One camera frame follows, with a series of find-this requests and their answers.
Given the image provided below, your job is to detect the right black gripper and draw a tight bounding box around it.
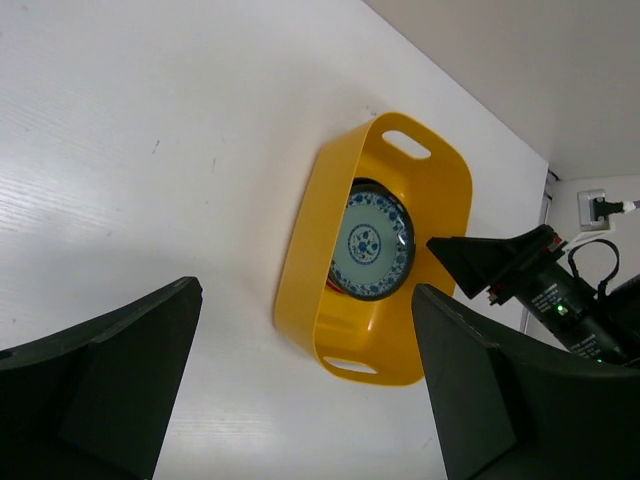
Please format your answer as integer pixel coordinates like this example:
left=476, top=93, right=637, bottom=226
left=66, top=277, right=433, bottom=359
left=426, top=225, right=630, bottom=363

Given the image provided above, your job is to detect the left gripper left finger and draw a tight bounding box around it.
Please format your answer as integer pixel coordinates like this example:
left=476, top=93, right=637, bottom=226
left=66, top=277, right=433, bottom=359
left=1, top=277, right=202, bottom=479

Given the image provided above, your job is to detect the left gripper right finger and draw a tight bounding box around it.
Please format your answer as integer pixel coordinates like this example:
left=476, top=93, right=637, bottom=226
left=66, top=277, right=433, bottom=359
left=412, top=284, right=639, bottom=479

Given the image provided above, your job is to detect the blue patterned plate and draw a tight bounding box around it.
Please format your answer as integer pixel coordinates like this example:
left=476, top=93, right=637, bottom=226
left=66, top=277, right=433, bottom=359
left=329, top=191, right=416, bottom=301

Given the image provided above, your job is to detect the yellow plastic bin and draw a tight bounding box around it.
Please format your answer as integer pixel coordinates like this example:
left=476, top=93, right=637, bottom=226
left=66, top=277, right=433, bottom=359
left=274, top=112, right=473, bottom=386

